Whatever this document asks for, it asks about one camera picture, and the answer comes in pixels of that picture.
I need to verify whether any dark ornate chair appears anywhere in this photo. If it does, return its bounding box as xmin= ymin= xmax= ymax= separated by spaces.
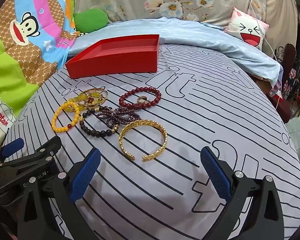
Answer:
xmin=275 ymin=42 xmax=298 ymax=123

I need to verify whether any pink cartoon face pillow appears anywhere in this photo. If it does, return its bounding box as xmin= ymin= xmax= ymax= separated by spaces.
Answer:
xmin=224 ymin=7 xmax=270 ymax=49

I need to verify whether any light blue pillow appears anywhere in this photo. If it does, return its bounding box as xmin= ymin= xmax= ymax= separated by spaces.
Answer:
xmin=67 ymin=17 xmax=282 ymax=88

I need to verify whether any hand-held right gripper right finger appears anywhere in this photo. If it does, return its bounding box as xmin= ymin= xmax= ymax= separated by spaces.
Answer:
xmin=200 ymin=146 xmax=284 ymax=240

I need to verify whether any chunky yellow stone bracelet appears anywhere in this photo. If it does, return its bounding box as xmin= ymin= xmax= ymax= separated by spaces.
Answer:
xmin=65 ymin=91 xmax=108 ymax=111

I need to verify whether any yellow round bead bracelet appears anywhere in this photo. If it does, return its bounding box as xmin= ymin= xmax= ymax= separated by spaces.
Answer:
xmin=51 ymin=102 xmax=82 ymax=133

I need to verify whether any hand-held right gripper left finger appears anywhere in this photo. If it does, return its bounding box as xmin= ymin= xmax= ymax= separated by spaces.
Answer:
xmin=17 ymin=148 xmax=102 ymax=240

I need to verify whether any beige cloth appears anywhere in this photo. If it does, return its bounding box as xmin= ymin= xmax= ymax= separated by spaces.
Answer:
xmin=264 ymin=0 xmax=299 ymax=57

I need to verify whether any green plush cushion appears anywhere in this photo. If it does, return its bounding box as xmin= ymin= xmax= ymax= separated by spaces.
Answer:
xmin=74 ymin=8 xmax=109 ymax=33

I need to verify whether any dark red bead bracelet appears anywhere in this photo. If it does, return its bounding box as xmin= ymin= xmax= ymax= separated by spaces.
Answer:
xmin=119 ymin=87 xmax=162 ymax=111

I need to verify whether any wide gold cuff bangle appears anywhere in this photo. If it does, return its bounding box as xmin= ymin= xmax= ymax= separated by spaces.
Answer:
xmin=118 ymin=120 xmax=168 ymax=162

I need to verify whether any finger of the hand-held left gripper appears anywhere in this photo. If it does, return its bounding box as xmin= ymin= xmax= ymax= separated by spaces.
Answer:
xmin=0 ymin=137 xmax=25 ymax=167
xmin=0 ymin=136 xmax=63 ymax=178

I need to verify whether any thin white cable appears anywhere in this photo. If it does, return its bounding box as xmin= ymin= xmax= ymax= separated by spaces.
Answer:
xmin=240 ymin=0 xmax=283 ymax=111

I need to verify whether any red cardboard box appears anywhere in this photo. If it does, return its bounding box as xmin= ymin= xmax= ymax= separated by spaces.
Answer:
xmin=65 ymin=34 xmax=161 ymax=80

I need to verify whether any purple multi-strand bead bracelet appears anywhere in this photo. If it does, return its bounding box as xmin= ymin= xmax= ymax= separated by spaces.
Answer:
xmin=96 ymin=106 xmax=142 ymax=129

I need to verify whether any thin gold bangle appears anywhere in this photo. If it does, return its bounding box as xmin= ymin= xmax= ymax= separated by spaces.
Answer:
xmin=84 ymin=87 xmax=109 ymax=109

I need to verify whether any cartoon monkey blanket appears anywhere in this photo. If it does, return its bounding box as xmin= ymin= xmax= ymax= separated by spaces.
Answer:
xmin=0 ymin=0 xmax=78 ymax=155

